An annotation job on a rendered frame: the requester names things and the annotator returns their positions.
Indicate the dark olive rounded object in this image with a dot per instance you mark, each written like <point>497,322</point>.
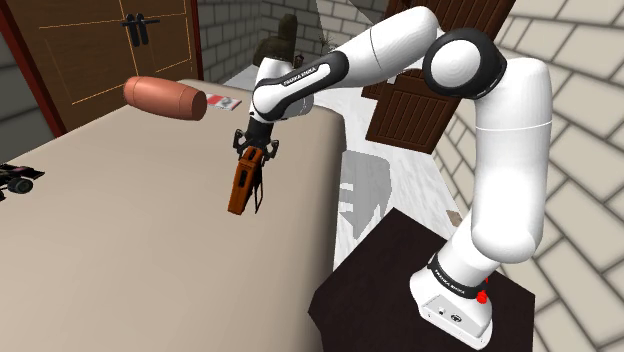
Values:
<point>286,34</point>

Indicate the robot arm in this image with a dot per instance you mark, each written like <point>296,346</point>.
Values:
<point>512,170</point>

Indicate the beige bed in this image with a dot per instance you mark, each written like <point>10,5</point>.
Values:
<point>122,244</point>

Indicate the dark brown slatted cabinet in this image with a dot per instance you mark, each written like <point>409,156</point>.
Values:
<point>414,117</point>

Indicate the dark robot stand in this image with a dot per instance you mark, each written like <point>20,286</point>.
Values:
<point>370,292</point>

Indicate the brown wooden door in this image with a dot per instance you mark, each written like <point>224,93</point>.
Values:
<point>97,53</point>

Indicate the black toy car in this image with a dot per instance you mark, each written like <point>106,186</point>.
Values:
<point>19,184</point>

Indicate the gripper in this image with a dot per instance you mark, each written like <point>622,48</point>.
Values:
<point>258,132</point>

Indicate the red and white book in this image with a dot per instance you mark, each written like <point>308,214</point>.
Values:
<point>223,102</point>

